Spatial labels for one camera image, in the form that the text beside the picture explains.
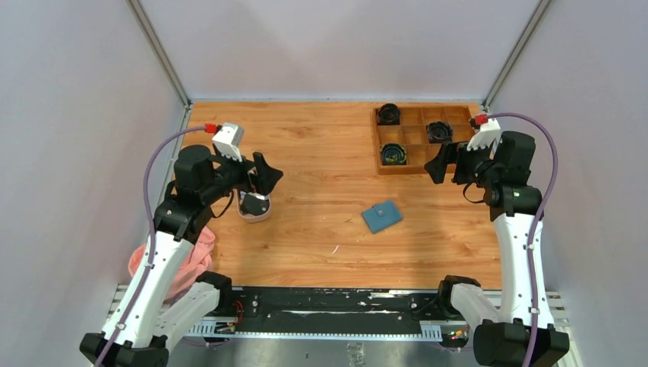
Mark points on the wooden compartment tray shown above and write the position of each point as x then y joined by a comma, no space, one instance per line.
411,132

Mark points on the pink cloth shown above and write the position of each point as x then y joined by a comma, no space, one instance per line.
194,264

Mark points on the black VIP card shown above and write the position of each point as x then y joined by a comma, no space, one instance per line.
253,204

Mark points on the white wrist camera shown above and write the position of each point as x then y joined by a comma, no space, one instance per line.
488,131
227,140

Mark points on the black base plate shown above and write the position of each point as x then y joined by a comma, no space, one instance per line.
334,314

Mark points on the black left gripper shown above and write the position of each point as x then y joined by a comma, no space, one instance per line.
266,175

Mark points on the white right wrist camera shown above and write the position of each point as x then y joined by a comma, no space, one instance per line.
488,131

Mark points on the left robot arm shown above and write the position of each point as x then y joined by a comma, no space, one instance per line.
139,333

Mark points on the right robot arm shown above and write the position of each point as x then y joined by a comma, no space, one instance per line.
521,331

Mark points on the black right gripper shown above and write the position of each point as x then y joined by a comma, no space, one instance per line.
448,154

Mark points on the black rosette top left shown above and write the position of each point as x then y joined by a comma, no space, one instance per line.
388,114

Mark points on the blue leather card holder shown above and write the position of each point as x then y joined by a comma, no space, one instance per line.
381,216

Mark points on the black rosette middle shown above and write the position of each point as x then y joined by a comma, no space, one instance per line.
439,132

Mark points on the black blue rosette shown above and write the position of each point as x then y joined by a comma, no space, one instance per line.
393,154

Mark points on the aluminium frame rail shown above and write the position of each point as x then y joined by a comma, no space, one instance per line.
329,324

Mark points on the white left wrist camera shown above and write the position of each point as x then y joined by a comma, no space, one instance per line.
227,140

